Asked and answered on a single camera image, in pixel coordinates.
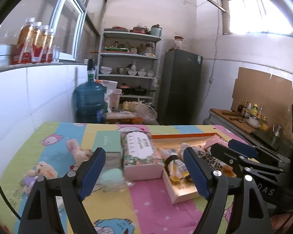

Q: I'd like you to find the floral tissue box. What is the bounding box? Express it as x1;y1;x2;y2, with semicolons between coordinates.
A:
121;130;164;181

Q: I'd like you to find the pink plastic bin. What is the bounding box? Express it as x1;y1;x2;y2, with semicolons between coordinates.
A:
110;89;122;110

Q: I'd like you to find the white floral scrunchie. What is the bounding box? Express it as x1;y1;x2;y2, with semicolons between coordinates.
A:
179;143;200;160

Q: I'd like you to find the dark grey refrigerator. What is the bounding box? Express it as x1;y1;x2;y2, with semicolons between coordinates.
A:
157;50;203;125

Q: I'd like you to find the cream plush bunny toy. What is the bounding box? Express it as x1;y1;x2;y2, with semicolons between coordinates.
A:
66;139;92;168

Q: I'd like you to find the mint green pot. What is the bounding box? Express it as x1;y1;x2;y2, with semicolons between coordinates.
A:
150;24;162;37

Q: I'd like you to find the white bowl on counter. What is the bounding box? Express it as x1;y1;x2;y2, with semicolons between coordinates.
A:
247;116;261;129

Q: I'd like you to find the yellow white snack packet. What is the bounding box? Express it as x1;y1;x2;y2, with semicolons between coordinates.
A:
159;148;189;182

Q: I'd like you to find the pink folded cloth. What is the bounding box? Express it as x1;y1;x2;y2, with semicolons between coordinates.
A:
203;135;228;152

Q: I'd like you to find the blue water jug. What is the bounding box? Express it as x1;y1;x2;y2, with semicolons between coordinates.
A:
73;59;106;124

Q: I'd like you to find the brown cardboard wall sheet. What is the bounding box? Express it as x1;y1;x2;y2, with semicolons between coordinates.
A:
231;67;293;138

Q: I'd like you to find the clear plastic bag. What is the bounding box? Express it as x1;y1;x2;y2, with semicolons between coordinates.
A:
135;101;158;125

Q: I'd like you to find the wooden kitchen counter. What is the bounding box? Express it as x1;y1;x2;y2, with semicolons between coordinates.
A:
209;108;268;144

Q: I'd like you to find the green sponge in plastic bag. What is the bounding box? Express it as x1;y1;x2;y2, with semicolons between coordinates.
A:
98;168;134;192

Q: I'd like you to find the grey metal shelf rack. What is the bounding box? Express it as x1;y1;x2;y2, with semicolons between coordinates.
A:
95;27;163;107

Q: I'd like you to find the orange rimmed cardboard tray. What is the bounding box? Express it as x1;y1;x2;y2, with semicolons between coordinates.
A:
152;133;236;204

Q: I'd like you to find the orange drink bottle pack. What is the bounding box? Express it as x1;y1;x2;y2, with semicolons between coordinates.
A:
11;18;54;65

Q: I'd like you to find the glass jar on refrigerator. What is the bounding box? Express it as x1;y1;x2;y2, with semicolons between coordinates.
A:
172;36;184;50

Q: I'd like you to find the colourful cartoon table mat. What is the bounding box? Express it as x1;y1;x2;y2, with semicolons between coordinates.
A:
0;122;267;234

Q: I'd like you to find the leopard print scrunchie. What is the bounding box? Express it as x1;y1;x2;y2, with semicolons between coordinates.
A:
196;149;223;171

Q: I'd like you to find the mint green box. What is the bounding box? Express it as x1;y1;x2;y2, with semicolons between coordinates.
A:
92;130;123;170

